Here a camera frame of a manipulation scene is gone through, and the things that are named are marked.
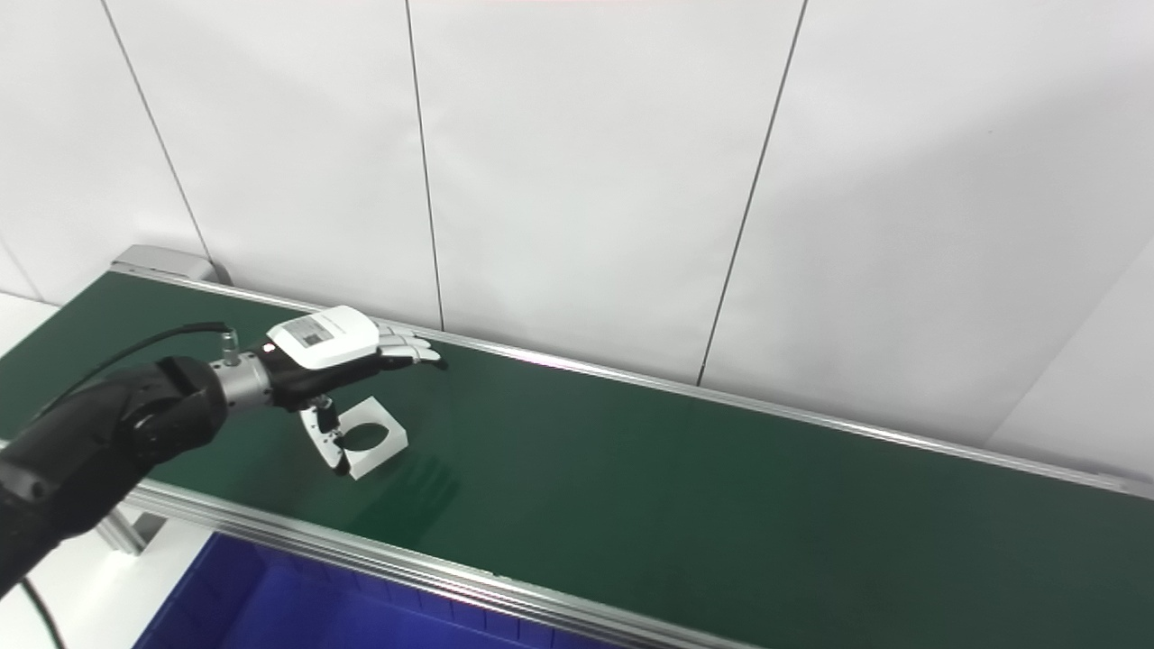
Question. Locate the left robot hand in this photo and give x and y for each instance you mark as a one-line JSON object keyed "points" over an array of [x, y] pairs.
{"points": [[320, 342]]}

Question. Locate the white square part with hole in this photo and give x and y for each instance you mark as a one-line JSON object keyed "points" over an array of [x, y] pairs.
{"points": [[388, 442]]}

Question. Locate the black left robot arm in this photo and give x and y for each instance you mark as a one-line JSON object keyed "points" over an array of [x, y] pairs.
{"points": [[90, 433]]}

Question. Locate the blue plastic bin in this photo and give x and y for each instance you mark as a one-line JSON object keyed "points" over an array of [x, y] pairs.
{"points": [[315, 613]]}

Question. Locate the aluminium conveyor support leg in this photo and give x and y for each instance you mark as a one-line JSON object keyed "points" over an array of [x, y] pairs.
{"points": [[126, 532]]}

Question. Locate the green conveyor belt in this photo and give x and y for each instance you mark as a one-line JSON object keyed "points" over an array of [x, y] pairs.
{"points": [[721, 505]]}

